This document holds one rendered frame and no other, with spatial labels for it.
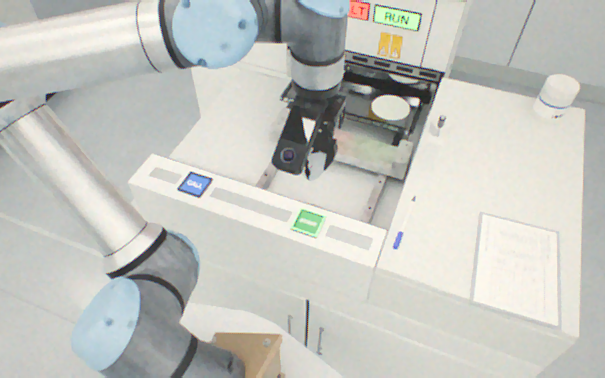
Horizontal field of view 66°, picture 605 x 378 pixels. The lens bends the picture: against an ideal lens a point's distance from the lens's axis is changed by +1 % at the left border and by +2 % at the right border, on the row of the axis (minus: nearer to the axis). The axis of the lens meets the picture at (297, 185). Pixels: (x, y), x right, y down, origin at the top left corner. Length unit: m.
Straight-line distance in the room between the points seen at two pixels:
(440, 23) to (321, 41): 0.67
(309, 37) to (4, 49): 0.33
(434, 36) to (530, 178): 0.42
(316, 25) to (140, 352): 0.48
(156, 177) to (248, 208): 0.22
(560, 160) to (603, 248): 1.28
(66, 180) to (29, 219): 1.69
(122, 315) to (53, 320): 1.42
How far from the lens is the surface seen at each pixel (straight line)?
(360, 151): 1.18
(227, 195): 0.99
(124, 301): 0.69
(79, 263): 2.20
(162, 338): 0.71
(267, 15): 0.60
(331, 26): 0.60
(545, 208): 1.07
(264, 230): 0.92
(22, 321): 2.16
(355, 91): 1.33
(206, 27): 0.46
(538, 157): 1.17
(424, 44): 1.28
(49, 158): 0.76
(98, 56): 0.53
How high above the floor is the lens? 1.72
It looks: 50 degrees down
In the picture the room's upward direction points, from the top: straight up
